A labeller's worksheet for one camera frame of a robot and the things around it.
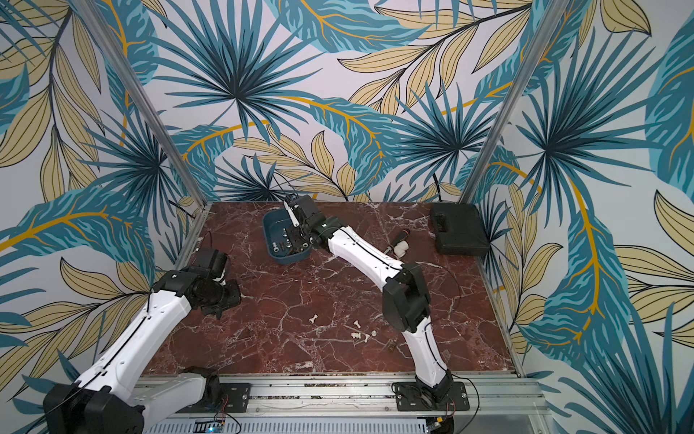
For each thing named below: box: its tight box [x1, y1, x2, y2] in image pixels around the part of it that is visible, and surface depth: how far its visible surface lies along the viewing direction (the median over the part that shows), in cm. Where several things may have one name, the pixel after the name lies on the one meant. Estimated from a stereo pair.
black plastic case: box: [430, 202, 491, 256], surface depth 106 cm
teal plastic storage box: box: [262, 207, 311, 265], surface depth 105 cm
